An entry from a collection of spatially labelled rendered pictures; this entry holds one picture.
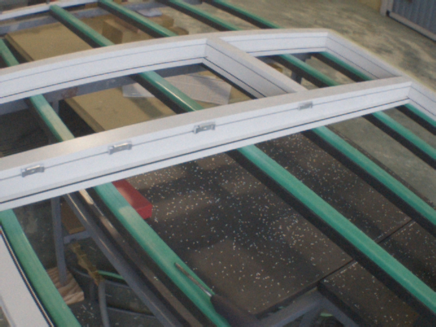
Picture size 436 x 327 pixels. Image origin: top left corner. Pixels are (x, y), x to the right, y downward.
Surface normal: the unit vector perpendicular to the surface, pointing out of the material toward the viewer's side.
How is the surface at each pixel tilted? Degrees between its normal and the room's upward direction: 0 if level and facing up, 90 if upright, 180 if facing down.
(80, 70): 90
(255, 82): 90
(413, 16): 90
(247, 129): 90
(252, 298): 0
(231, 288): 0
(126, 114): 0
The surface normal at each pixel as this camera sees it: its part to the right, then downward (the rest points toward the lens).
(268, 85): -0.80, 0.22
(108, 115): 0.14, -0.84
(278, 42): 0.58, 0.50
